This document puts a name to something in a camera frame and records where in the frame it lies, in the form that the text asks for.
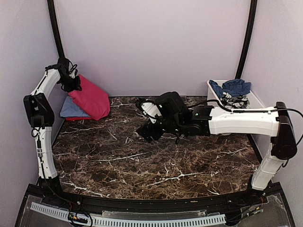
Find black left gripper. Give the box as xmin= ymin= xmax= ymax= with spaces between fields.
xmin=58 ymin=73 xmax=81 ymax=92

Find pink trousers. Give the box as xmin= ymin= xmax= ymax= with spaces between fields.
xmin=68 ymin=75 xmax=110 ymax=121

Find dark blue garment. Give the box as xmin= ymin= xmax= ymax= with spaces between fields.
xmin=209 ymin=79 xmax=251 ymax=98

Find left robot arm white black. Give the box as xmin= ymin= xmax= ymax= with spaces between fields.
xmin=23 ymin=57 xmax=82 ymax=183

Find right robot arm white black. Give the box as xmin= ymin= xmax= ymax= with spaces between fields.
xmin=135 ymin=92 xmax=301 ymax=205

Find white plastic laundry bin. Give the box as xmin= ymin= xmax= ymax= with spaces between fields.
xmin=206 ymin=79 xmax=265 ymax=109

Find folded light blue shirt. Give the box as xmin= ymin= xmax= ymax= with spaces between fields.
xmin=60 ymin=96 xmax=90 ymax=118

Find black white patterned garment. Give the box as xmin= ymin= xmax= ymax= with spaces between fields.
xmin=220 ymin=92 xmax=250 ymax=109

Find left black corner post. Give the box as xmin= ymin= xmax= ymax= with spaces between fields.
xmin=47 ymin=0 xmax=65 ymax=58

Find black corner post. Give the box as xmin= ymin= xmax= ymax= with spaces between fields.
xmin=235 ymin=0 xmax=258 ymax=79
xmin=47 ymin=0 xmax=65 ymax=58

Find black front rail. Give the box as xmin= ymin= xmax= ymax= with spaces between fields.
xmin=38 ymin=191 xmax=262 ymax=214

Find white slotted cable duct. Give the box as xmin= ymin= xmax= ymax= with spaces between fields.
xmin=30 ymin=202 xmax=226 ymax=227

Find right black corner post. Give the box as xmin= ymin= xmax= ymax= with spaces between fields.
xmin=235 ymin=0 xmax=258 ymax=79

